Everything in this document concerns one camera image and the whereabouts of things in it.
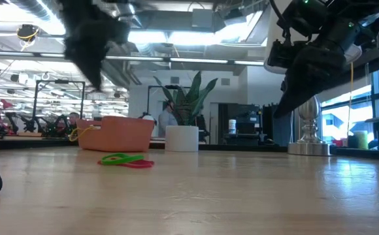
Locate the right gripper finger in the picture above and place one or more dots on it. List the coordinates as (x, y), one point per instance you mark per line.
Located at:
(310, 78)

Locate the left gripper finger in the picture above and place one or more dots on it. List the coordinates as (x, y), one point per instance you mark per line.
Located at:
(91, 65)

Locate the yellow rubber band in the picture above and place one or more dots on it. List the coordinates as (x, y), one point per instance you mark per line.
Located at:
(71, 136)

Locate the green rubber band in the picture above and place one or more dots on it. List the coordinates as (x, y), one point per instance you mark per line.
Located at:
(111, 162)

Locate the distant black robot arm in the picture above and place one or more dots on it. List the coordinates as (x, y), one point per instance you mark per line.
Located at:
(59, 125)
(19, 122)

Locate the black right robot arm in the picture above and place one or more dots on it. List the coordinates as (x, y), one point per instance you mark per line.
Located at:
(304, 16)

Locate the orange plastic bin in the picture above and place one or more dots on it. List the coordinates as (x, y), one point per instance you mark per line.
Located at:
(121, 135)

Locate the red rubber band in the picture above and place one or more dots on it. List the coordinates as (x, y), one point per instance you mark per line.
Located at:
(143, 164)

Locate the silver lamp with white shade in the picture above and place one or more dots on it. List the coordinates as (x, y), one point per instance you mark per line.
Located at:
(308, 130)

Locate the person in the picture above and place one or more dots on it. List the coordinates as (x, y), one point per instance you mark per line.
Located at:
(166, 122)
(74, 117)

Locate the black cabinet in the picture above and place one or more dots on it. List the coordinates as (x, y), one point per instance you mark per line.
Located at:
(241, 124)
(276, 130)

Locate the red cup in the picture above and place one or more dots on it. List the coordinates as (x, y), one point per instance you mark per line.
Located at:
(338, 143)

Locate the dark cup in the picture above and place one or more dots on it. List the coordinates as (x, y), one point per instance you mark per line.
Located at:
(352, 142)

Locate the yellow-green cup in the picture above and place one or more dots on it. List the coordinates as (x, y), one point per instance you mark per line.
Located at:
(361, 140)

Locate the white canister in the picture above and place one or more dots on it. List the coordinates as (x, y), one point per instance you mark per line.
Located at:
(232, 126)

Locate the snake plant in white pot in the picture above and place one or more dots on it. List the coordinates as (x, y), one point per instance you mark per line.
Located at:
(181, 140)

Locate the black stand frame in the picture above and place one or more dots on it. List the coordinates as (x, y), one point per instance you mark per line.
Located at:
(59, 81)

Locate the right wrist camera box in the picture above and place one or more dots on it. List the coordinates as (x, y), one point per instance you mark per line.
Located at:
(281, 53)

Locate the black frame rail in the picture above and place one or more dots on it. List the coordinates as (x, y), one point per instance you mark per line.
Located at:
(366, 153)
(13, 144)
(258, 148)

